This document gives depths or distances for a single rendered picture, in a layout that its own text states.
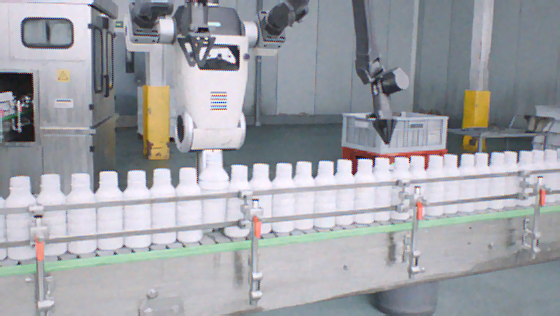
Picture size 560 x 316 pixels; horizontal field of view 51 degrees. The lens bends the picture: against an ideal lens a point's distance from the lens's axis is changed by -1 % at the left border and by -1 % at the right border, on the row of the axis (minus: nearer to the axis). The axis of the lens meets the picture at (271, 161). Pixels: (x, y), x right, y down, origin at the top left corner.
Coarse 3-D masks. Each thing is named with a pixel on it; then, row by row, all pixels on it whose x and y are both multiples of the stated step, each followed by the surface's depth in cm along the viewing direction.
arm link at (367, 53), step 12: (360, 0) 170; (372, 0) 172; (360, 12) 173; (372, 12) 173; (360, 24) 175; (372, 24) 175; (360, 36) 177; (372, 36) 177; (360, 48) 180; (372, 48) 178; (360, 60) 181; (372, 60) 180; (372, 72) 182
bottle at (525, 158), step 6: (522, 156) 178; (528, 156) 178; (522, 162) 179; (528, 162) 178; (522, 168) 178; (528, 168) 177; (534, 168) 178; (534, 174) 179; (522, 180) 178; (528, 180) 178; (528, 198) 179; (516, 204) 180; (522, 204) 179; (528, 204) 179
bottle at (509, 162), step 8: (504, 152) 178; (512, 152) 179; (504, 160) 177; (512, 160) 176; (512, 168) 175; (512, 176) 175; (512, 184) 176; (512, 192) 176; (504, 200) 177; (512, 200) 177
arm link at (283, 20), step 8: (288, 0) 189; (296, 0) 188; (304, 0) 188; (272, 8) 194; (280, 8) 192; (288, 8) 189; (296, 8) 189; (272, 16) 196; (280, 16) 194; (288, 16) 191; (304, 16) 198; (280, 24) 196; (288, 24) 193
